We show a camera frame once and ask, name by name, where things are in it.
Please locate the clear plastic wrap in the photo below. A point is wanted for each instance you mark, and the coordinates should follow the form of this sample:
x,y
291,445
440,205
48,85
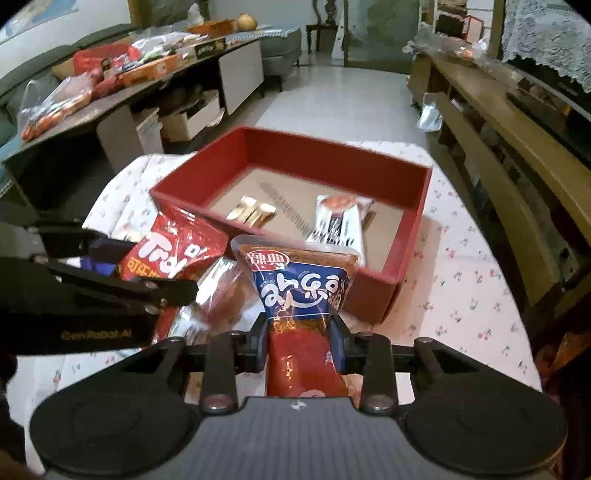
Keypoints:
x,y
443,46

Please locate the orange basket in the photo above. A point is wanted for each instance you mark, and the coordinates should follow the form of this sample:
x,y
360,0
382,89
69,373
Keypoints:
x,y
212,26

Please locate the black television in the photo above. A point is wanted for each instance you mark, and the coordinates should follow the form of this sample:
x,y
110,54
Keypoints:
x,y
563,106

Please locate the white plastic basket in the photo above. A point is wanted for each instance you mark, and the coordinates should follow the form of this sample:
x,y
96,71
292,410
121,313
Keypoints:
x,y
150,131

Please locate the green ottoman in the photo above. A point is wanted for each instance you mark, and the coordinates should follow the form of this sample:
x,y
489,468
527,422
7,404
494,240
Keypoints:
x,y
277,55

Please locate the dark coffee table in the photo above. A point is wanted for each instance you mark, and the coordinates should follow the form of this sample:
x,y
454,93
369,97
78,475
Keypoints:
x,y
69,124

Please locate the white and black snack packet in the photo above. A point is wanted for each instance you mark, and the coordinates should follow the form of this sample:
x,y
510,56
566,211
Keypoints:
x,y
337,226

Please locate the glass door wooden frame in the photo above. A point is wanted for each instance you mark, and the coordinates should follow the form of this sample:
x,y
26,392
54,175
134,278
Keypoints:
x,y
378,32
157,11

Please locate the white lace cloth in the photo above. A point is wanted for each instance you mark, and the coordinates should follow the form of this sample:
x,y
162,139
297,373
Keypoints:
x,y
545,32

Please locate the white cardboard box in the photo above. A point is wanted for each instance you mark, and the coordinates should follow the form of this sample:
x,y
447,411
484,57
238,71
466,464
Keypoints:
x,y
194,122

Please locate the orange cardboard box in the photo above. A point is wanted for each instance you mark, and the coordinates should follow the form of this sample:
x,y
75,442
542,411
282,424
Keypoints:
x,y
152,69

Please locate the pile of white plastic bags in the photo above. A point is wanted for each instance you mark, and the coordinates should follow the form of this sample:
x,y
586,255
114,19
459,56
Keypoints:
x,y
161,41

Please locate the wall map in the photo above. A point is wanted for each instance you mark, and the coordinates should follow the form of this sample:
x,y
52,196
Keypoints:
x,y
27,25

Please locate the red cardboard box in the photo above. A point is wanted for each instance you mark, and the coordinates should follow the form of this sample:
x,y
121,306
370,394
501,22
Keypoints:
x,y
323,152

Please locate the small red snack bag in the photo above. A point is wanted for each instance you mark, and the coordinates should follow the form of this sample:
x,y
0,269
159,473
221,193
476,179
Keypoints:
x,y
108,85

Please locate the clear packet of red snack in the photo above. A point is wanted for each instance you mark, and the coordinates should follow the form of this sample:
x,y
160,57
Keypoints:
x,y
231,295

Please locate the gold foil candy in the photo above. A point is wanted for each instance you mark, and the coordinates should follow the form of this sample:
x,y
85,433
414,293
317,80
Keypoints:
x,y
251,210

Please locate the wooden television cabinet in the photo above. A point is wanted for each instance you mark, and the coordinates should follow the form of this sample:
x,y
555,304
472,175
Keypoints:
x,y
508,134

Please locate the green sofa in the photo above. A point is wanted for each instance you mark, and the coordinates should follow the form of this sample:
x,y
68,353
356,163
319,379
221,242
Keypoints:
x,y
27,69

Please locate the yellow pomelo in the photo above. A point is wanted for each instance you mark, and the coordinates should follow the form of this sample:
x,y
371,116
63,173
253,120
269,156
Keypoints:
x,y
247,21

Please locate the red snack packet white lettering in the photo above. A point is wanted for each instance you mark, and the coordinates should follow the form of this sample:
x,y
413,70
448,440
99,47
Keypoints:
x,y
184,249

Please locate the silver foil bag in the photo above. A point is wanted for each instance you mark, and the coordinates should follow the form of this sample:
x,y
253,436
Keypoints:
x,y
429,115

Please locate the red plastic bag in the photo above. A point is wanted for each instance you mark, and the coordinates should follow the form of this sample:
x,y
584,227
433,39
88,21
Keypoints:
x,y
92,60

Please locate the dark wooden chair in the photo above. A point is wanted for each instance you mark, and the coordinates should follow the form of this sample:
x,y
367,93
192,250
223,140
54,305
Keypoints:
x,y
323,30

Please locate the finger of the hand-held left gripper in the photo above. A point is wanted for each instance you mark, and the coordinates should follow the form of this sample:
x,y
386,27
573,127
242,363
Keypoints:
x,y
115,284
69,240

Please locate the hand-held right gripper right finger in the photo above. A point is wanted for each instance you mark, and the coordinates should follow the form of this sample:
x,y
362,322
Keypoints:
x,y
339,344

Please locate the red and blue snack packet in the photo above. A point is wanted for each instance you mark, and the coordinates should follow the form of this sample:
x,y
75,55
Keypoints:
x,y
300,290

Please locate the clear bag of red sausages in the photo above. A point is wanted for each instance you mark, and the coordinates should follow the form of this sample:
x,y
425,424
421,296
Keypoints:
x,y
51,110

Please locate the black snack box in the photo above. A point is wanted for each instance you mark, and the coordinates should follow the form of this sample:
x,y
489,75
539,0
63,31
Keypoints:
x,y
210,47

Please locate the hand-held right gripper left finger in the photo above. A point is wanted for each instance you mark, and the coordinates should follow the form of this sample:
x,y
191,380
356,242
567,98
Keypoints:
x,y
258,339

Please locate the red orange cloth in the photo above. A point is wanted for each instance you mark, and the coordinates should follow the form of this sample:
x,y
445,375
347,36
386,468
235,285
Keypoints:
x,y
572,355

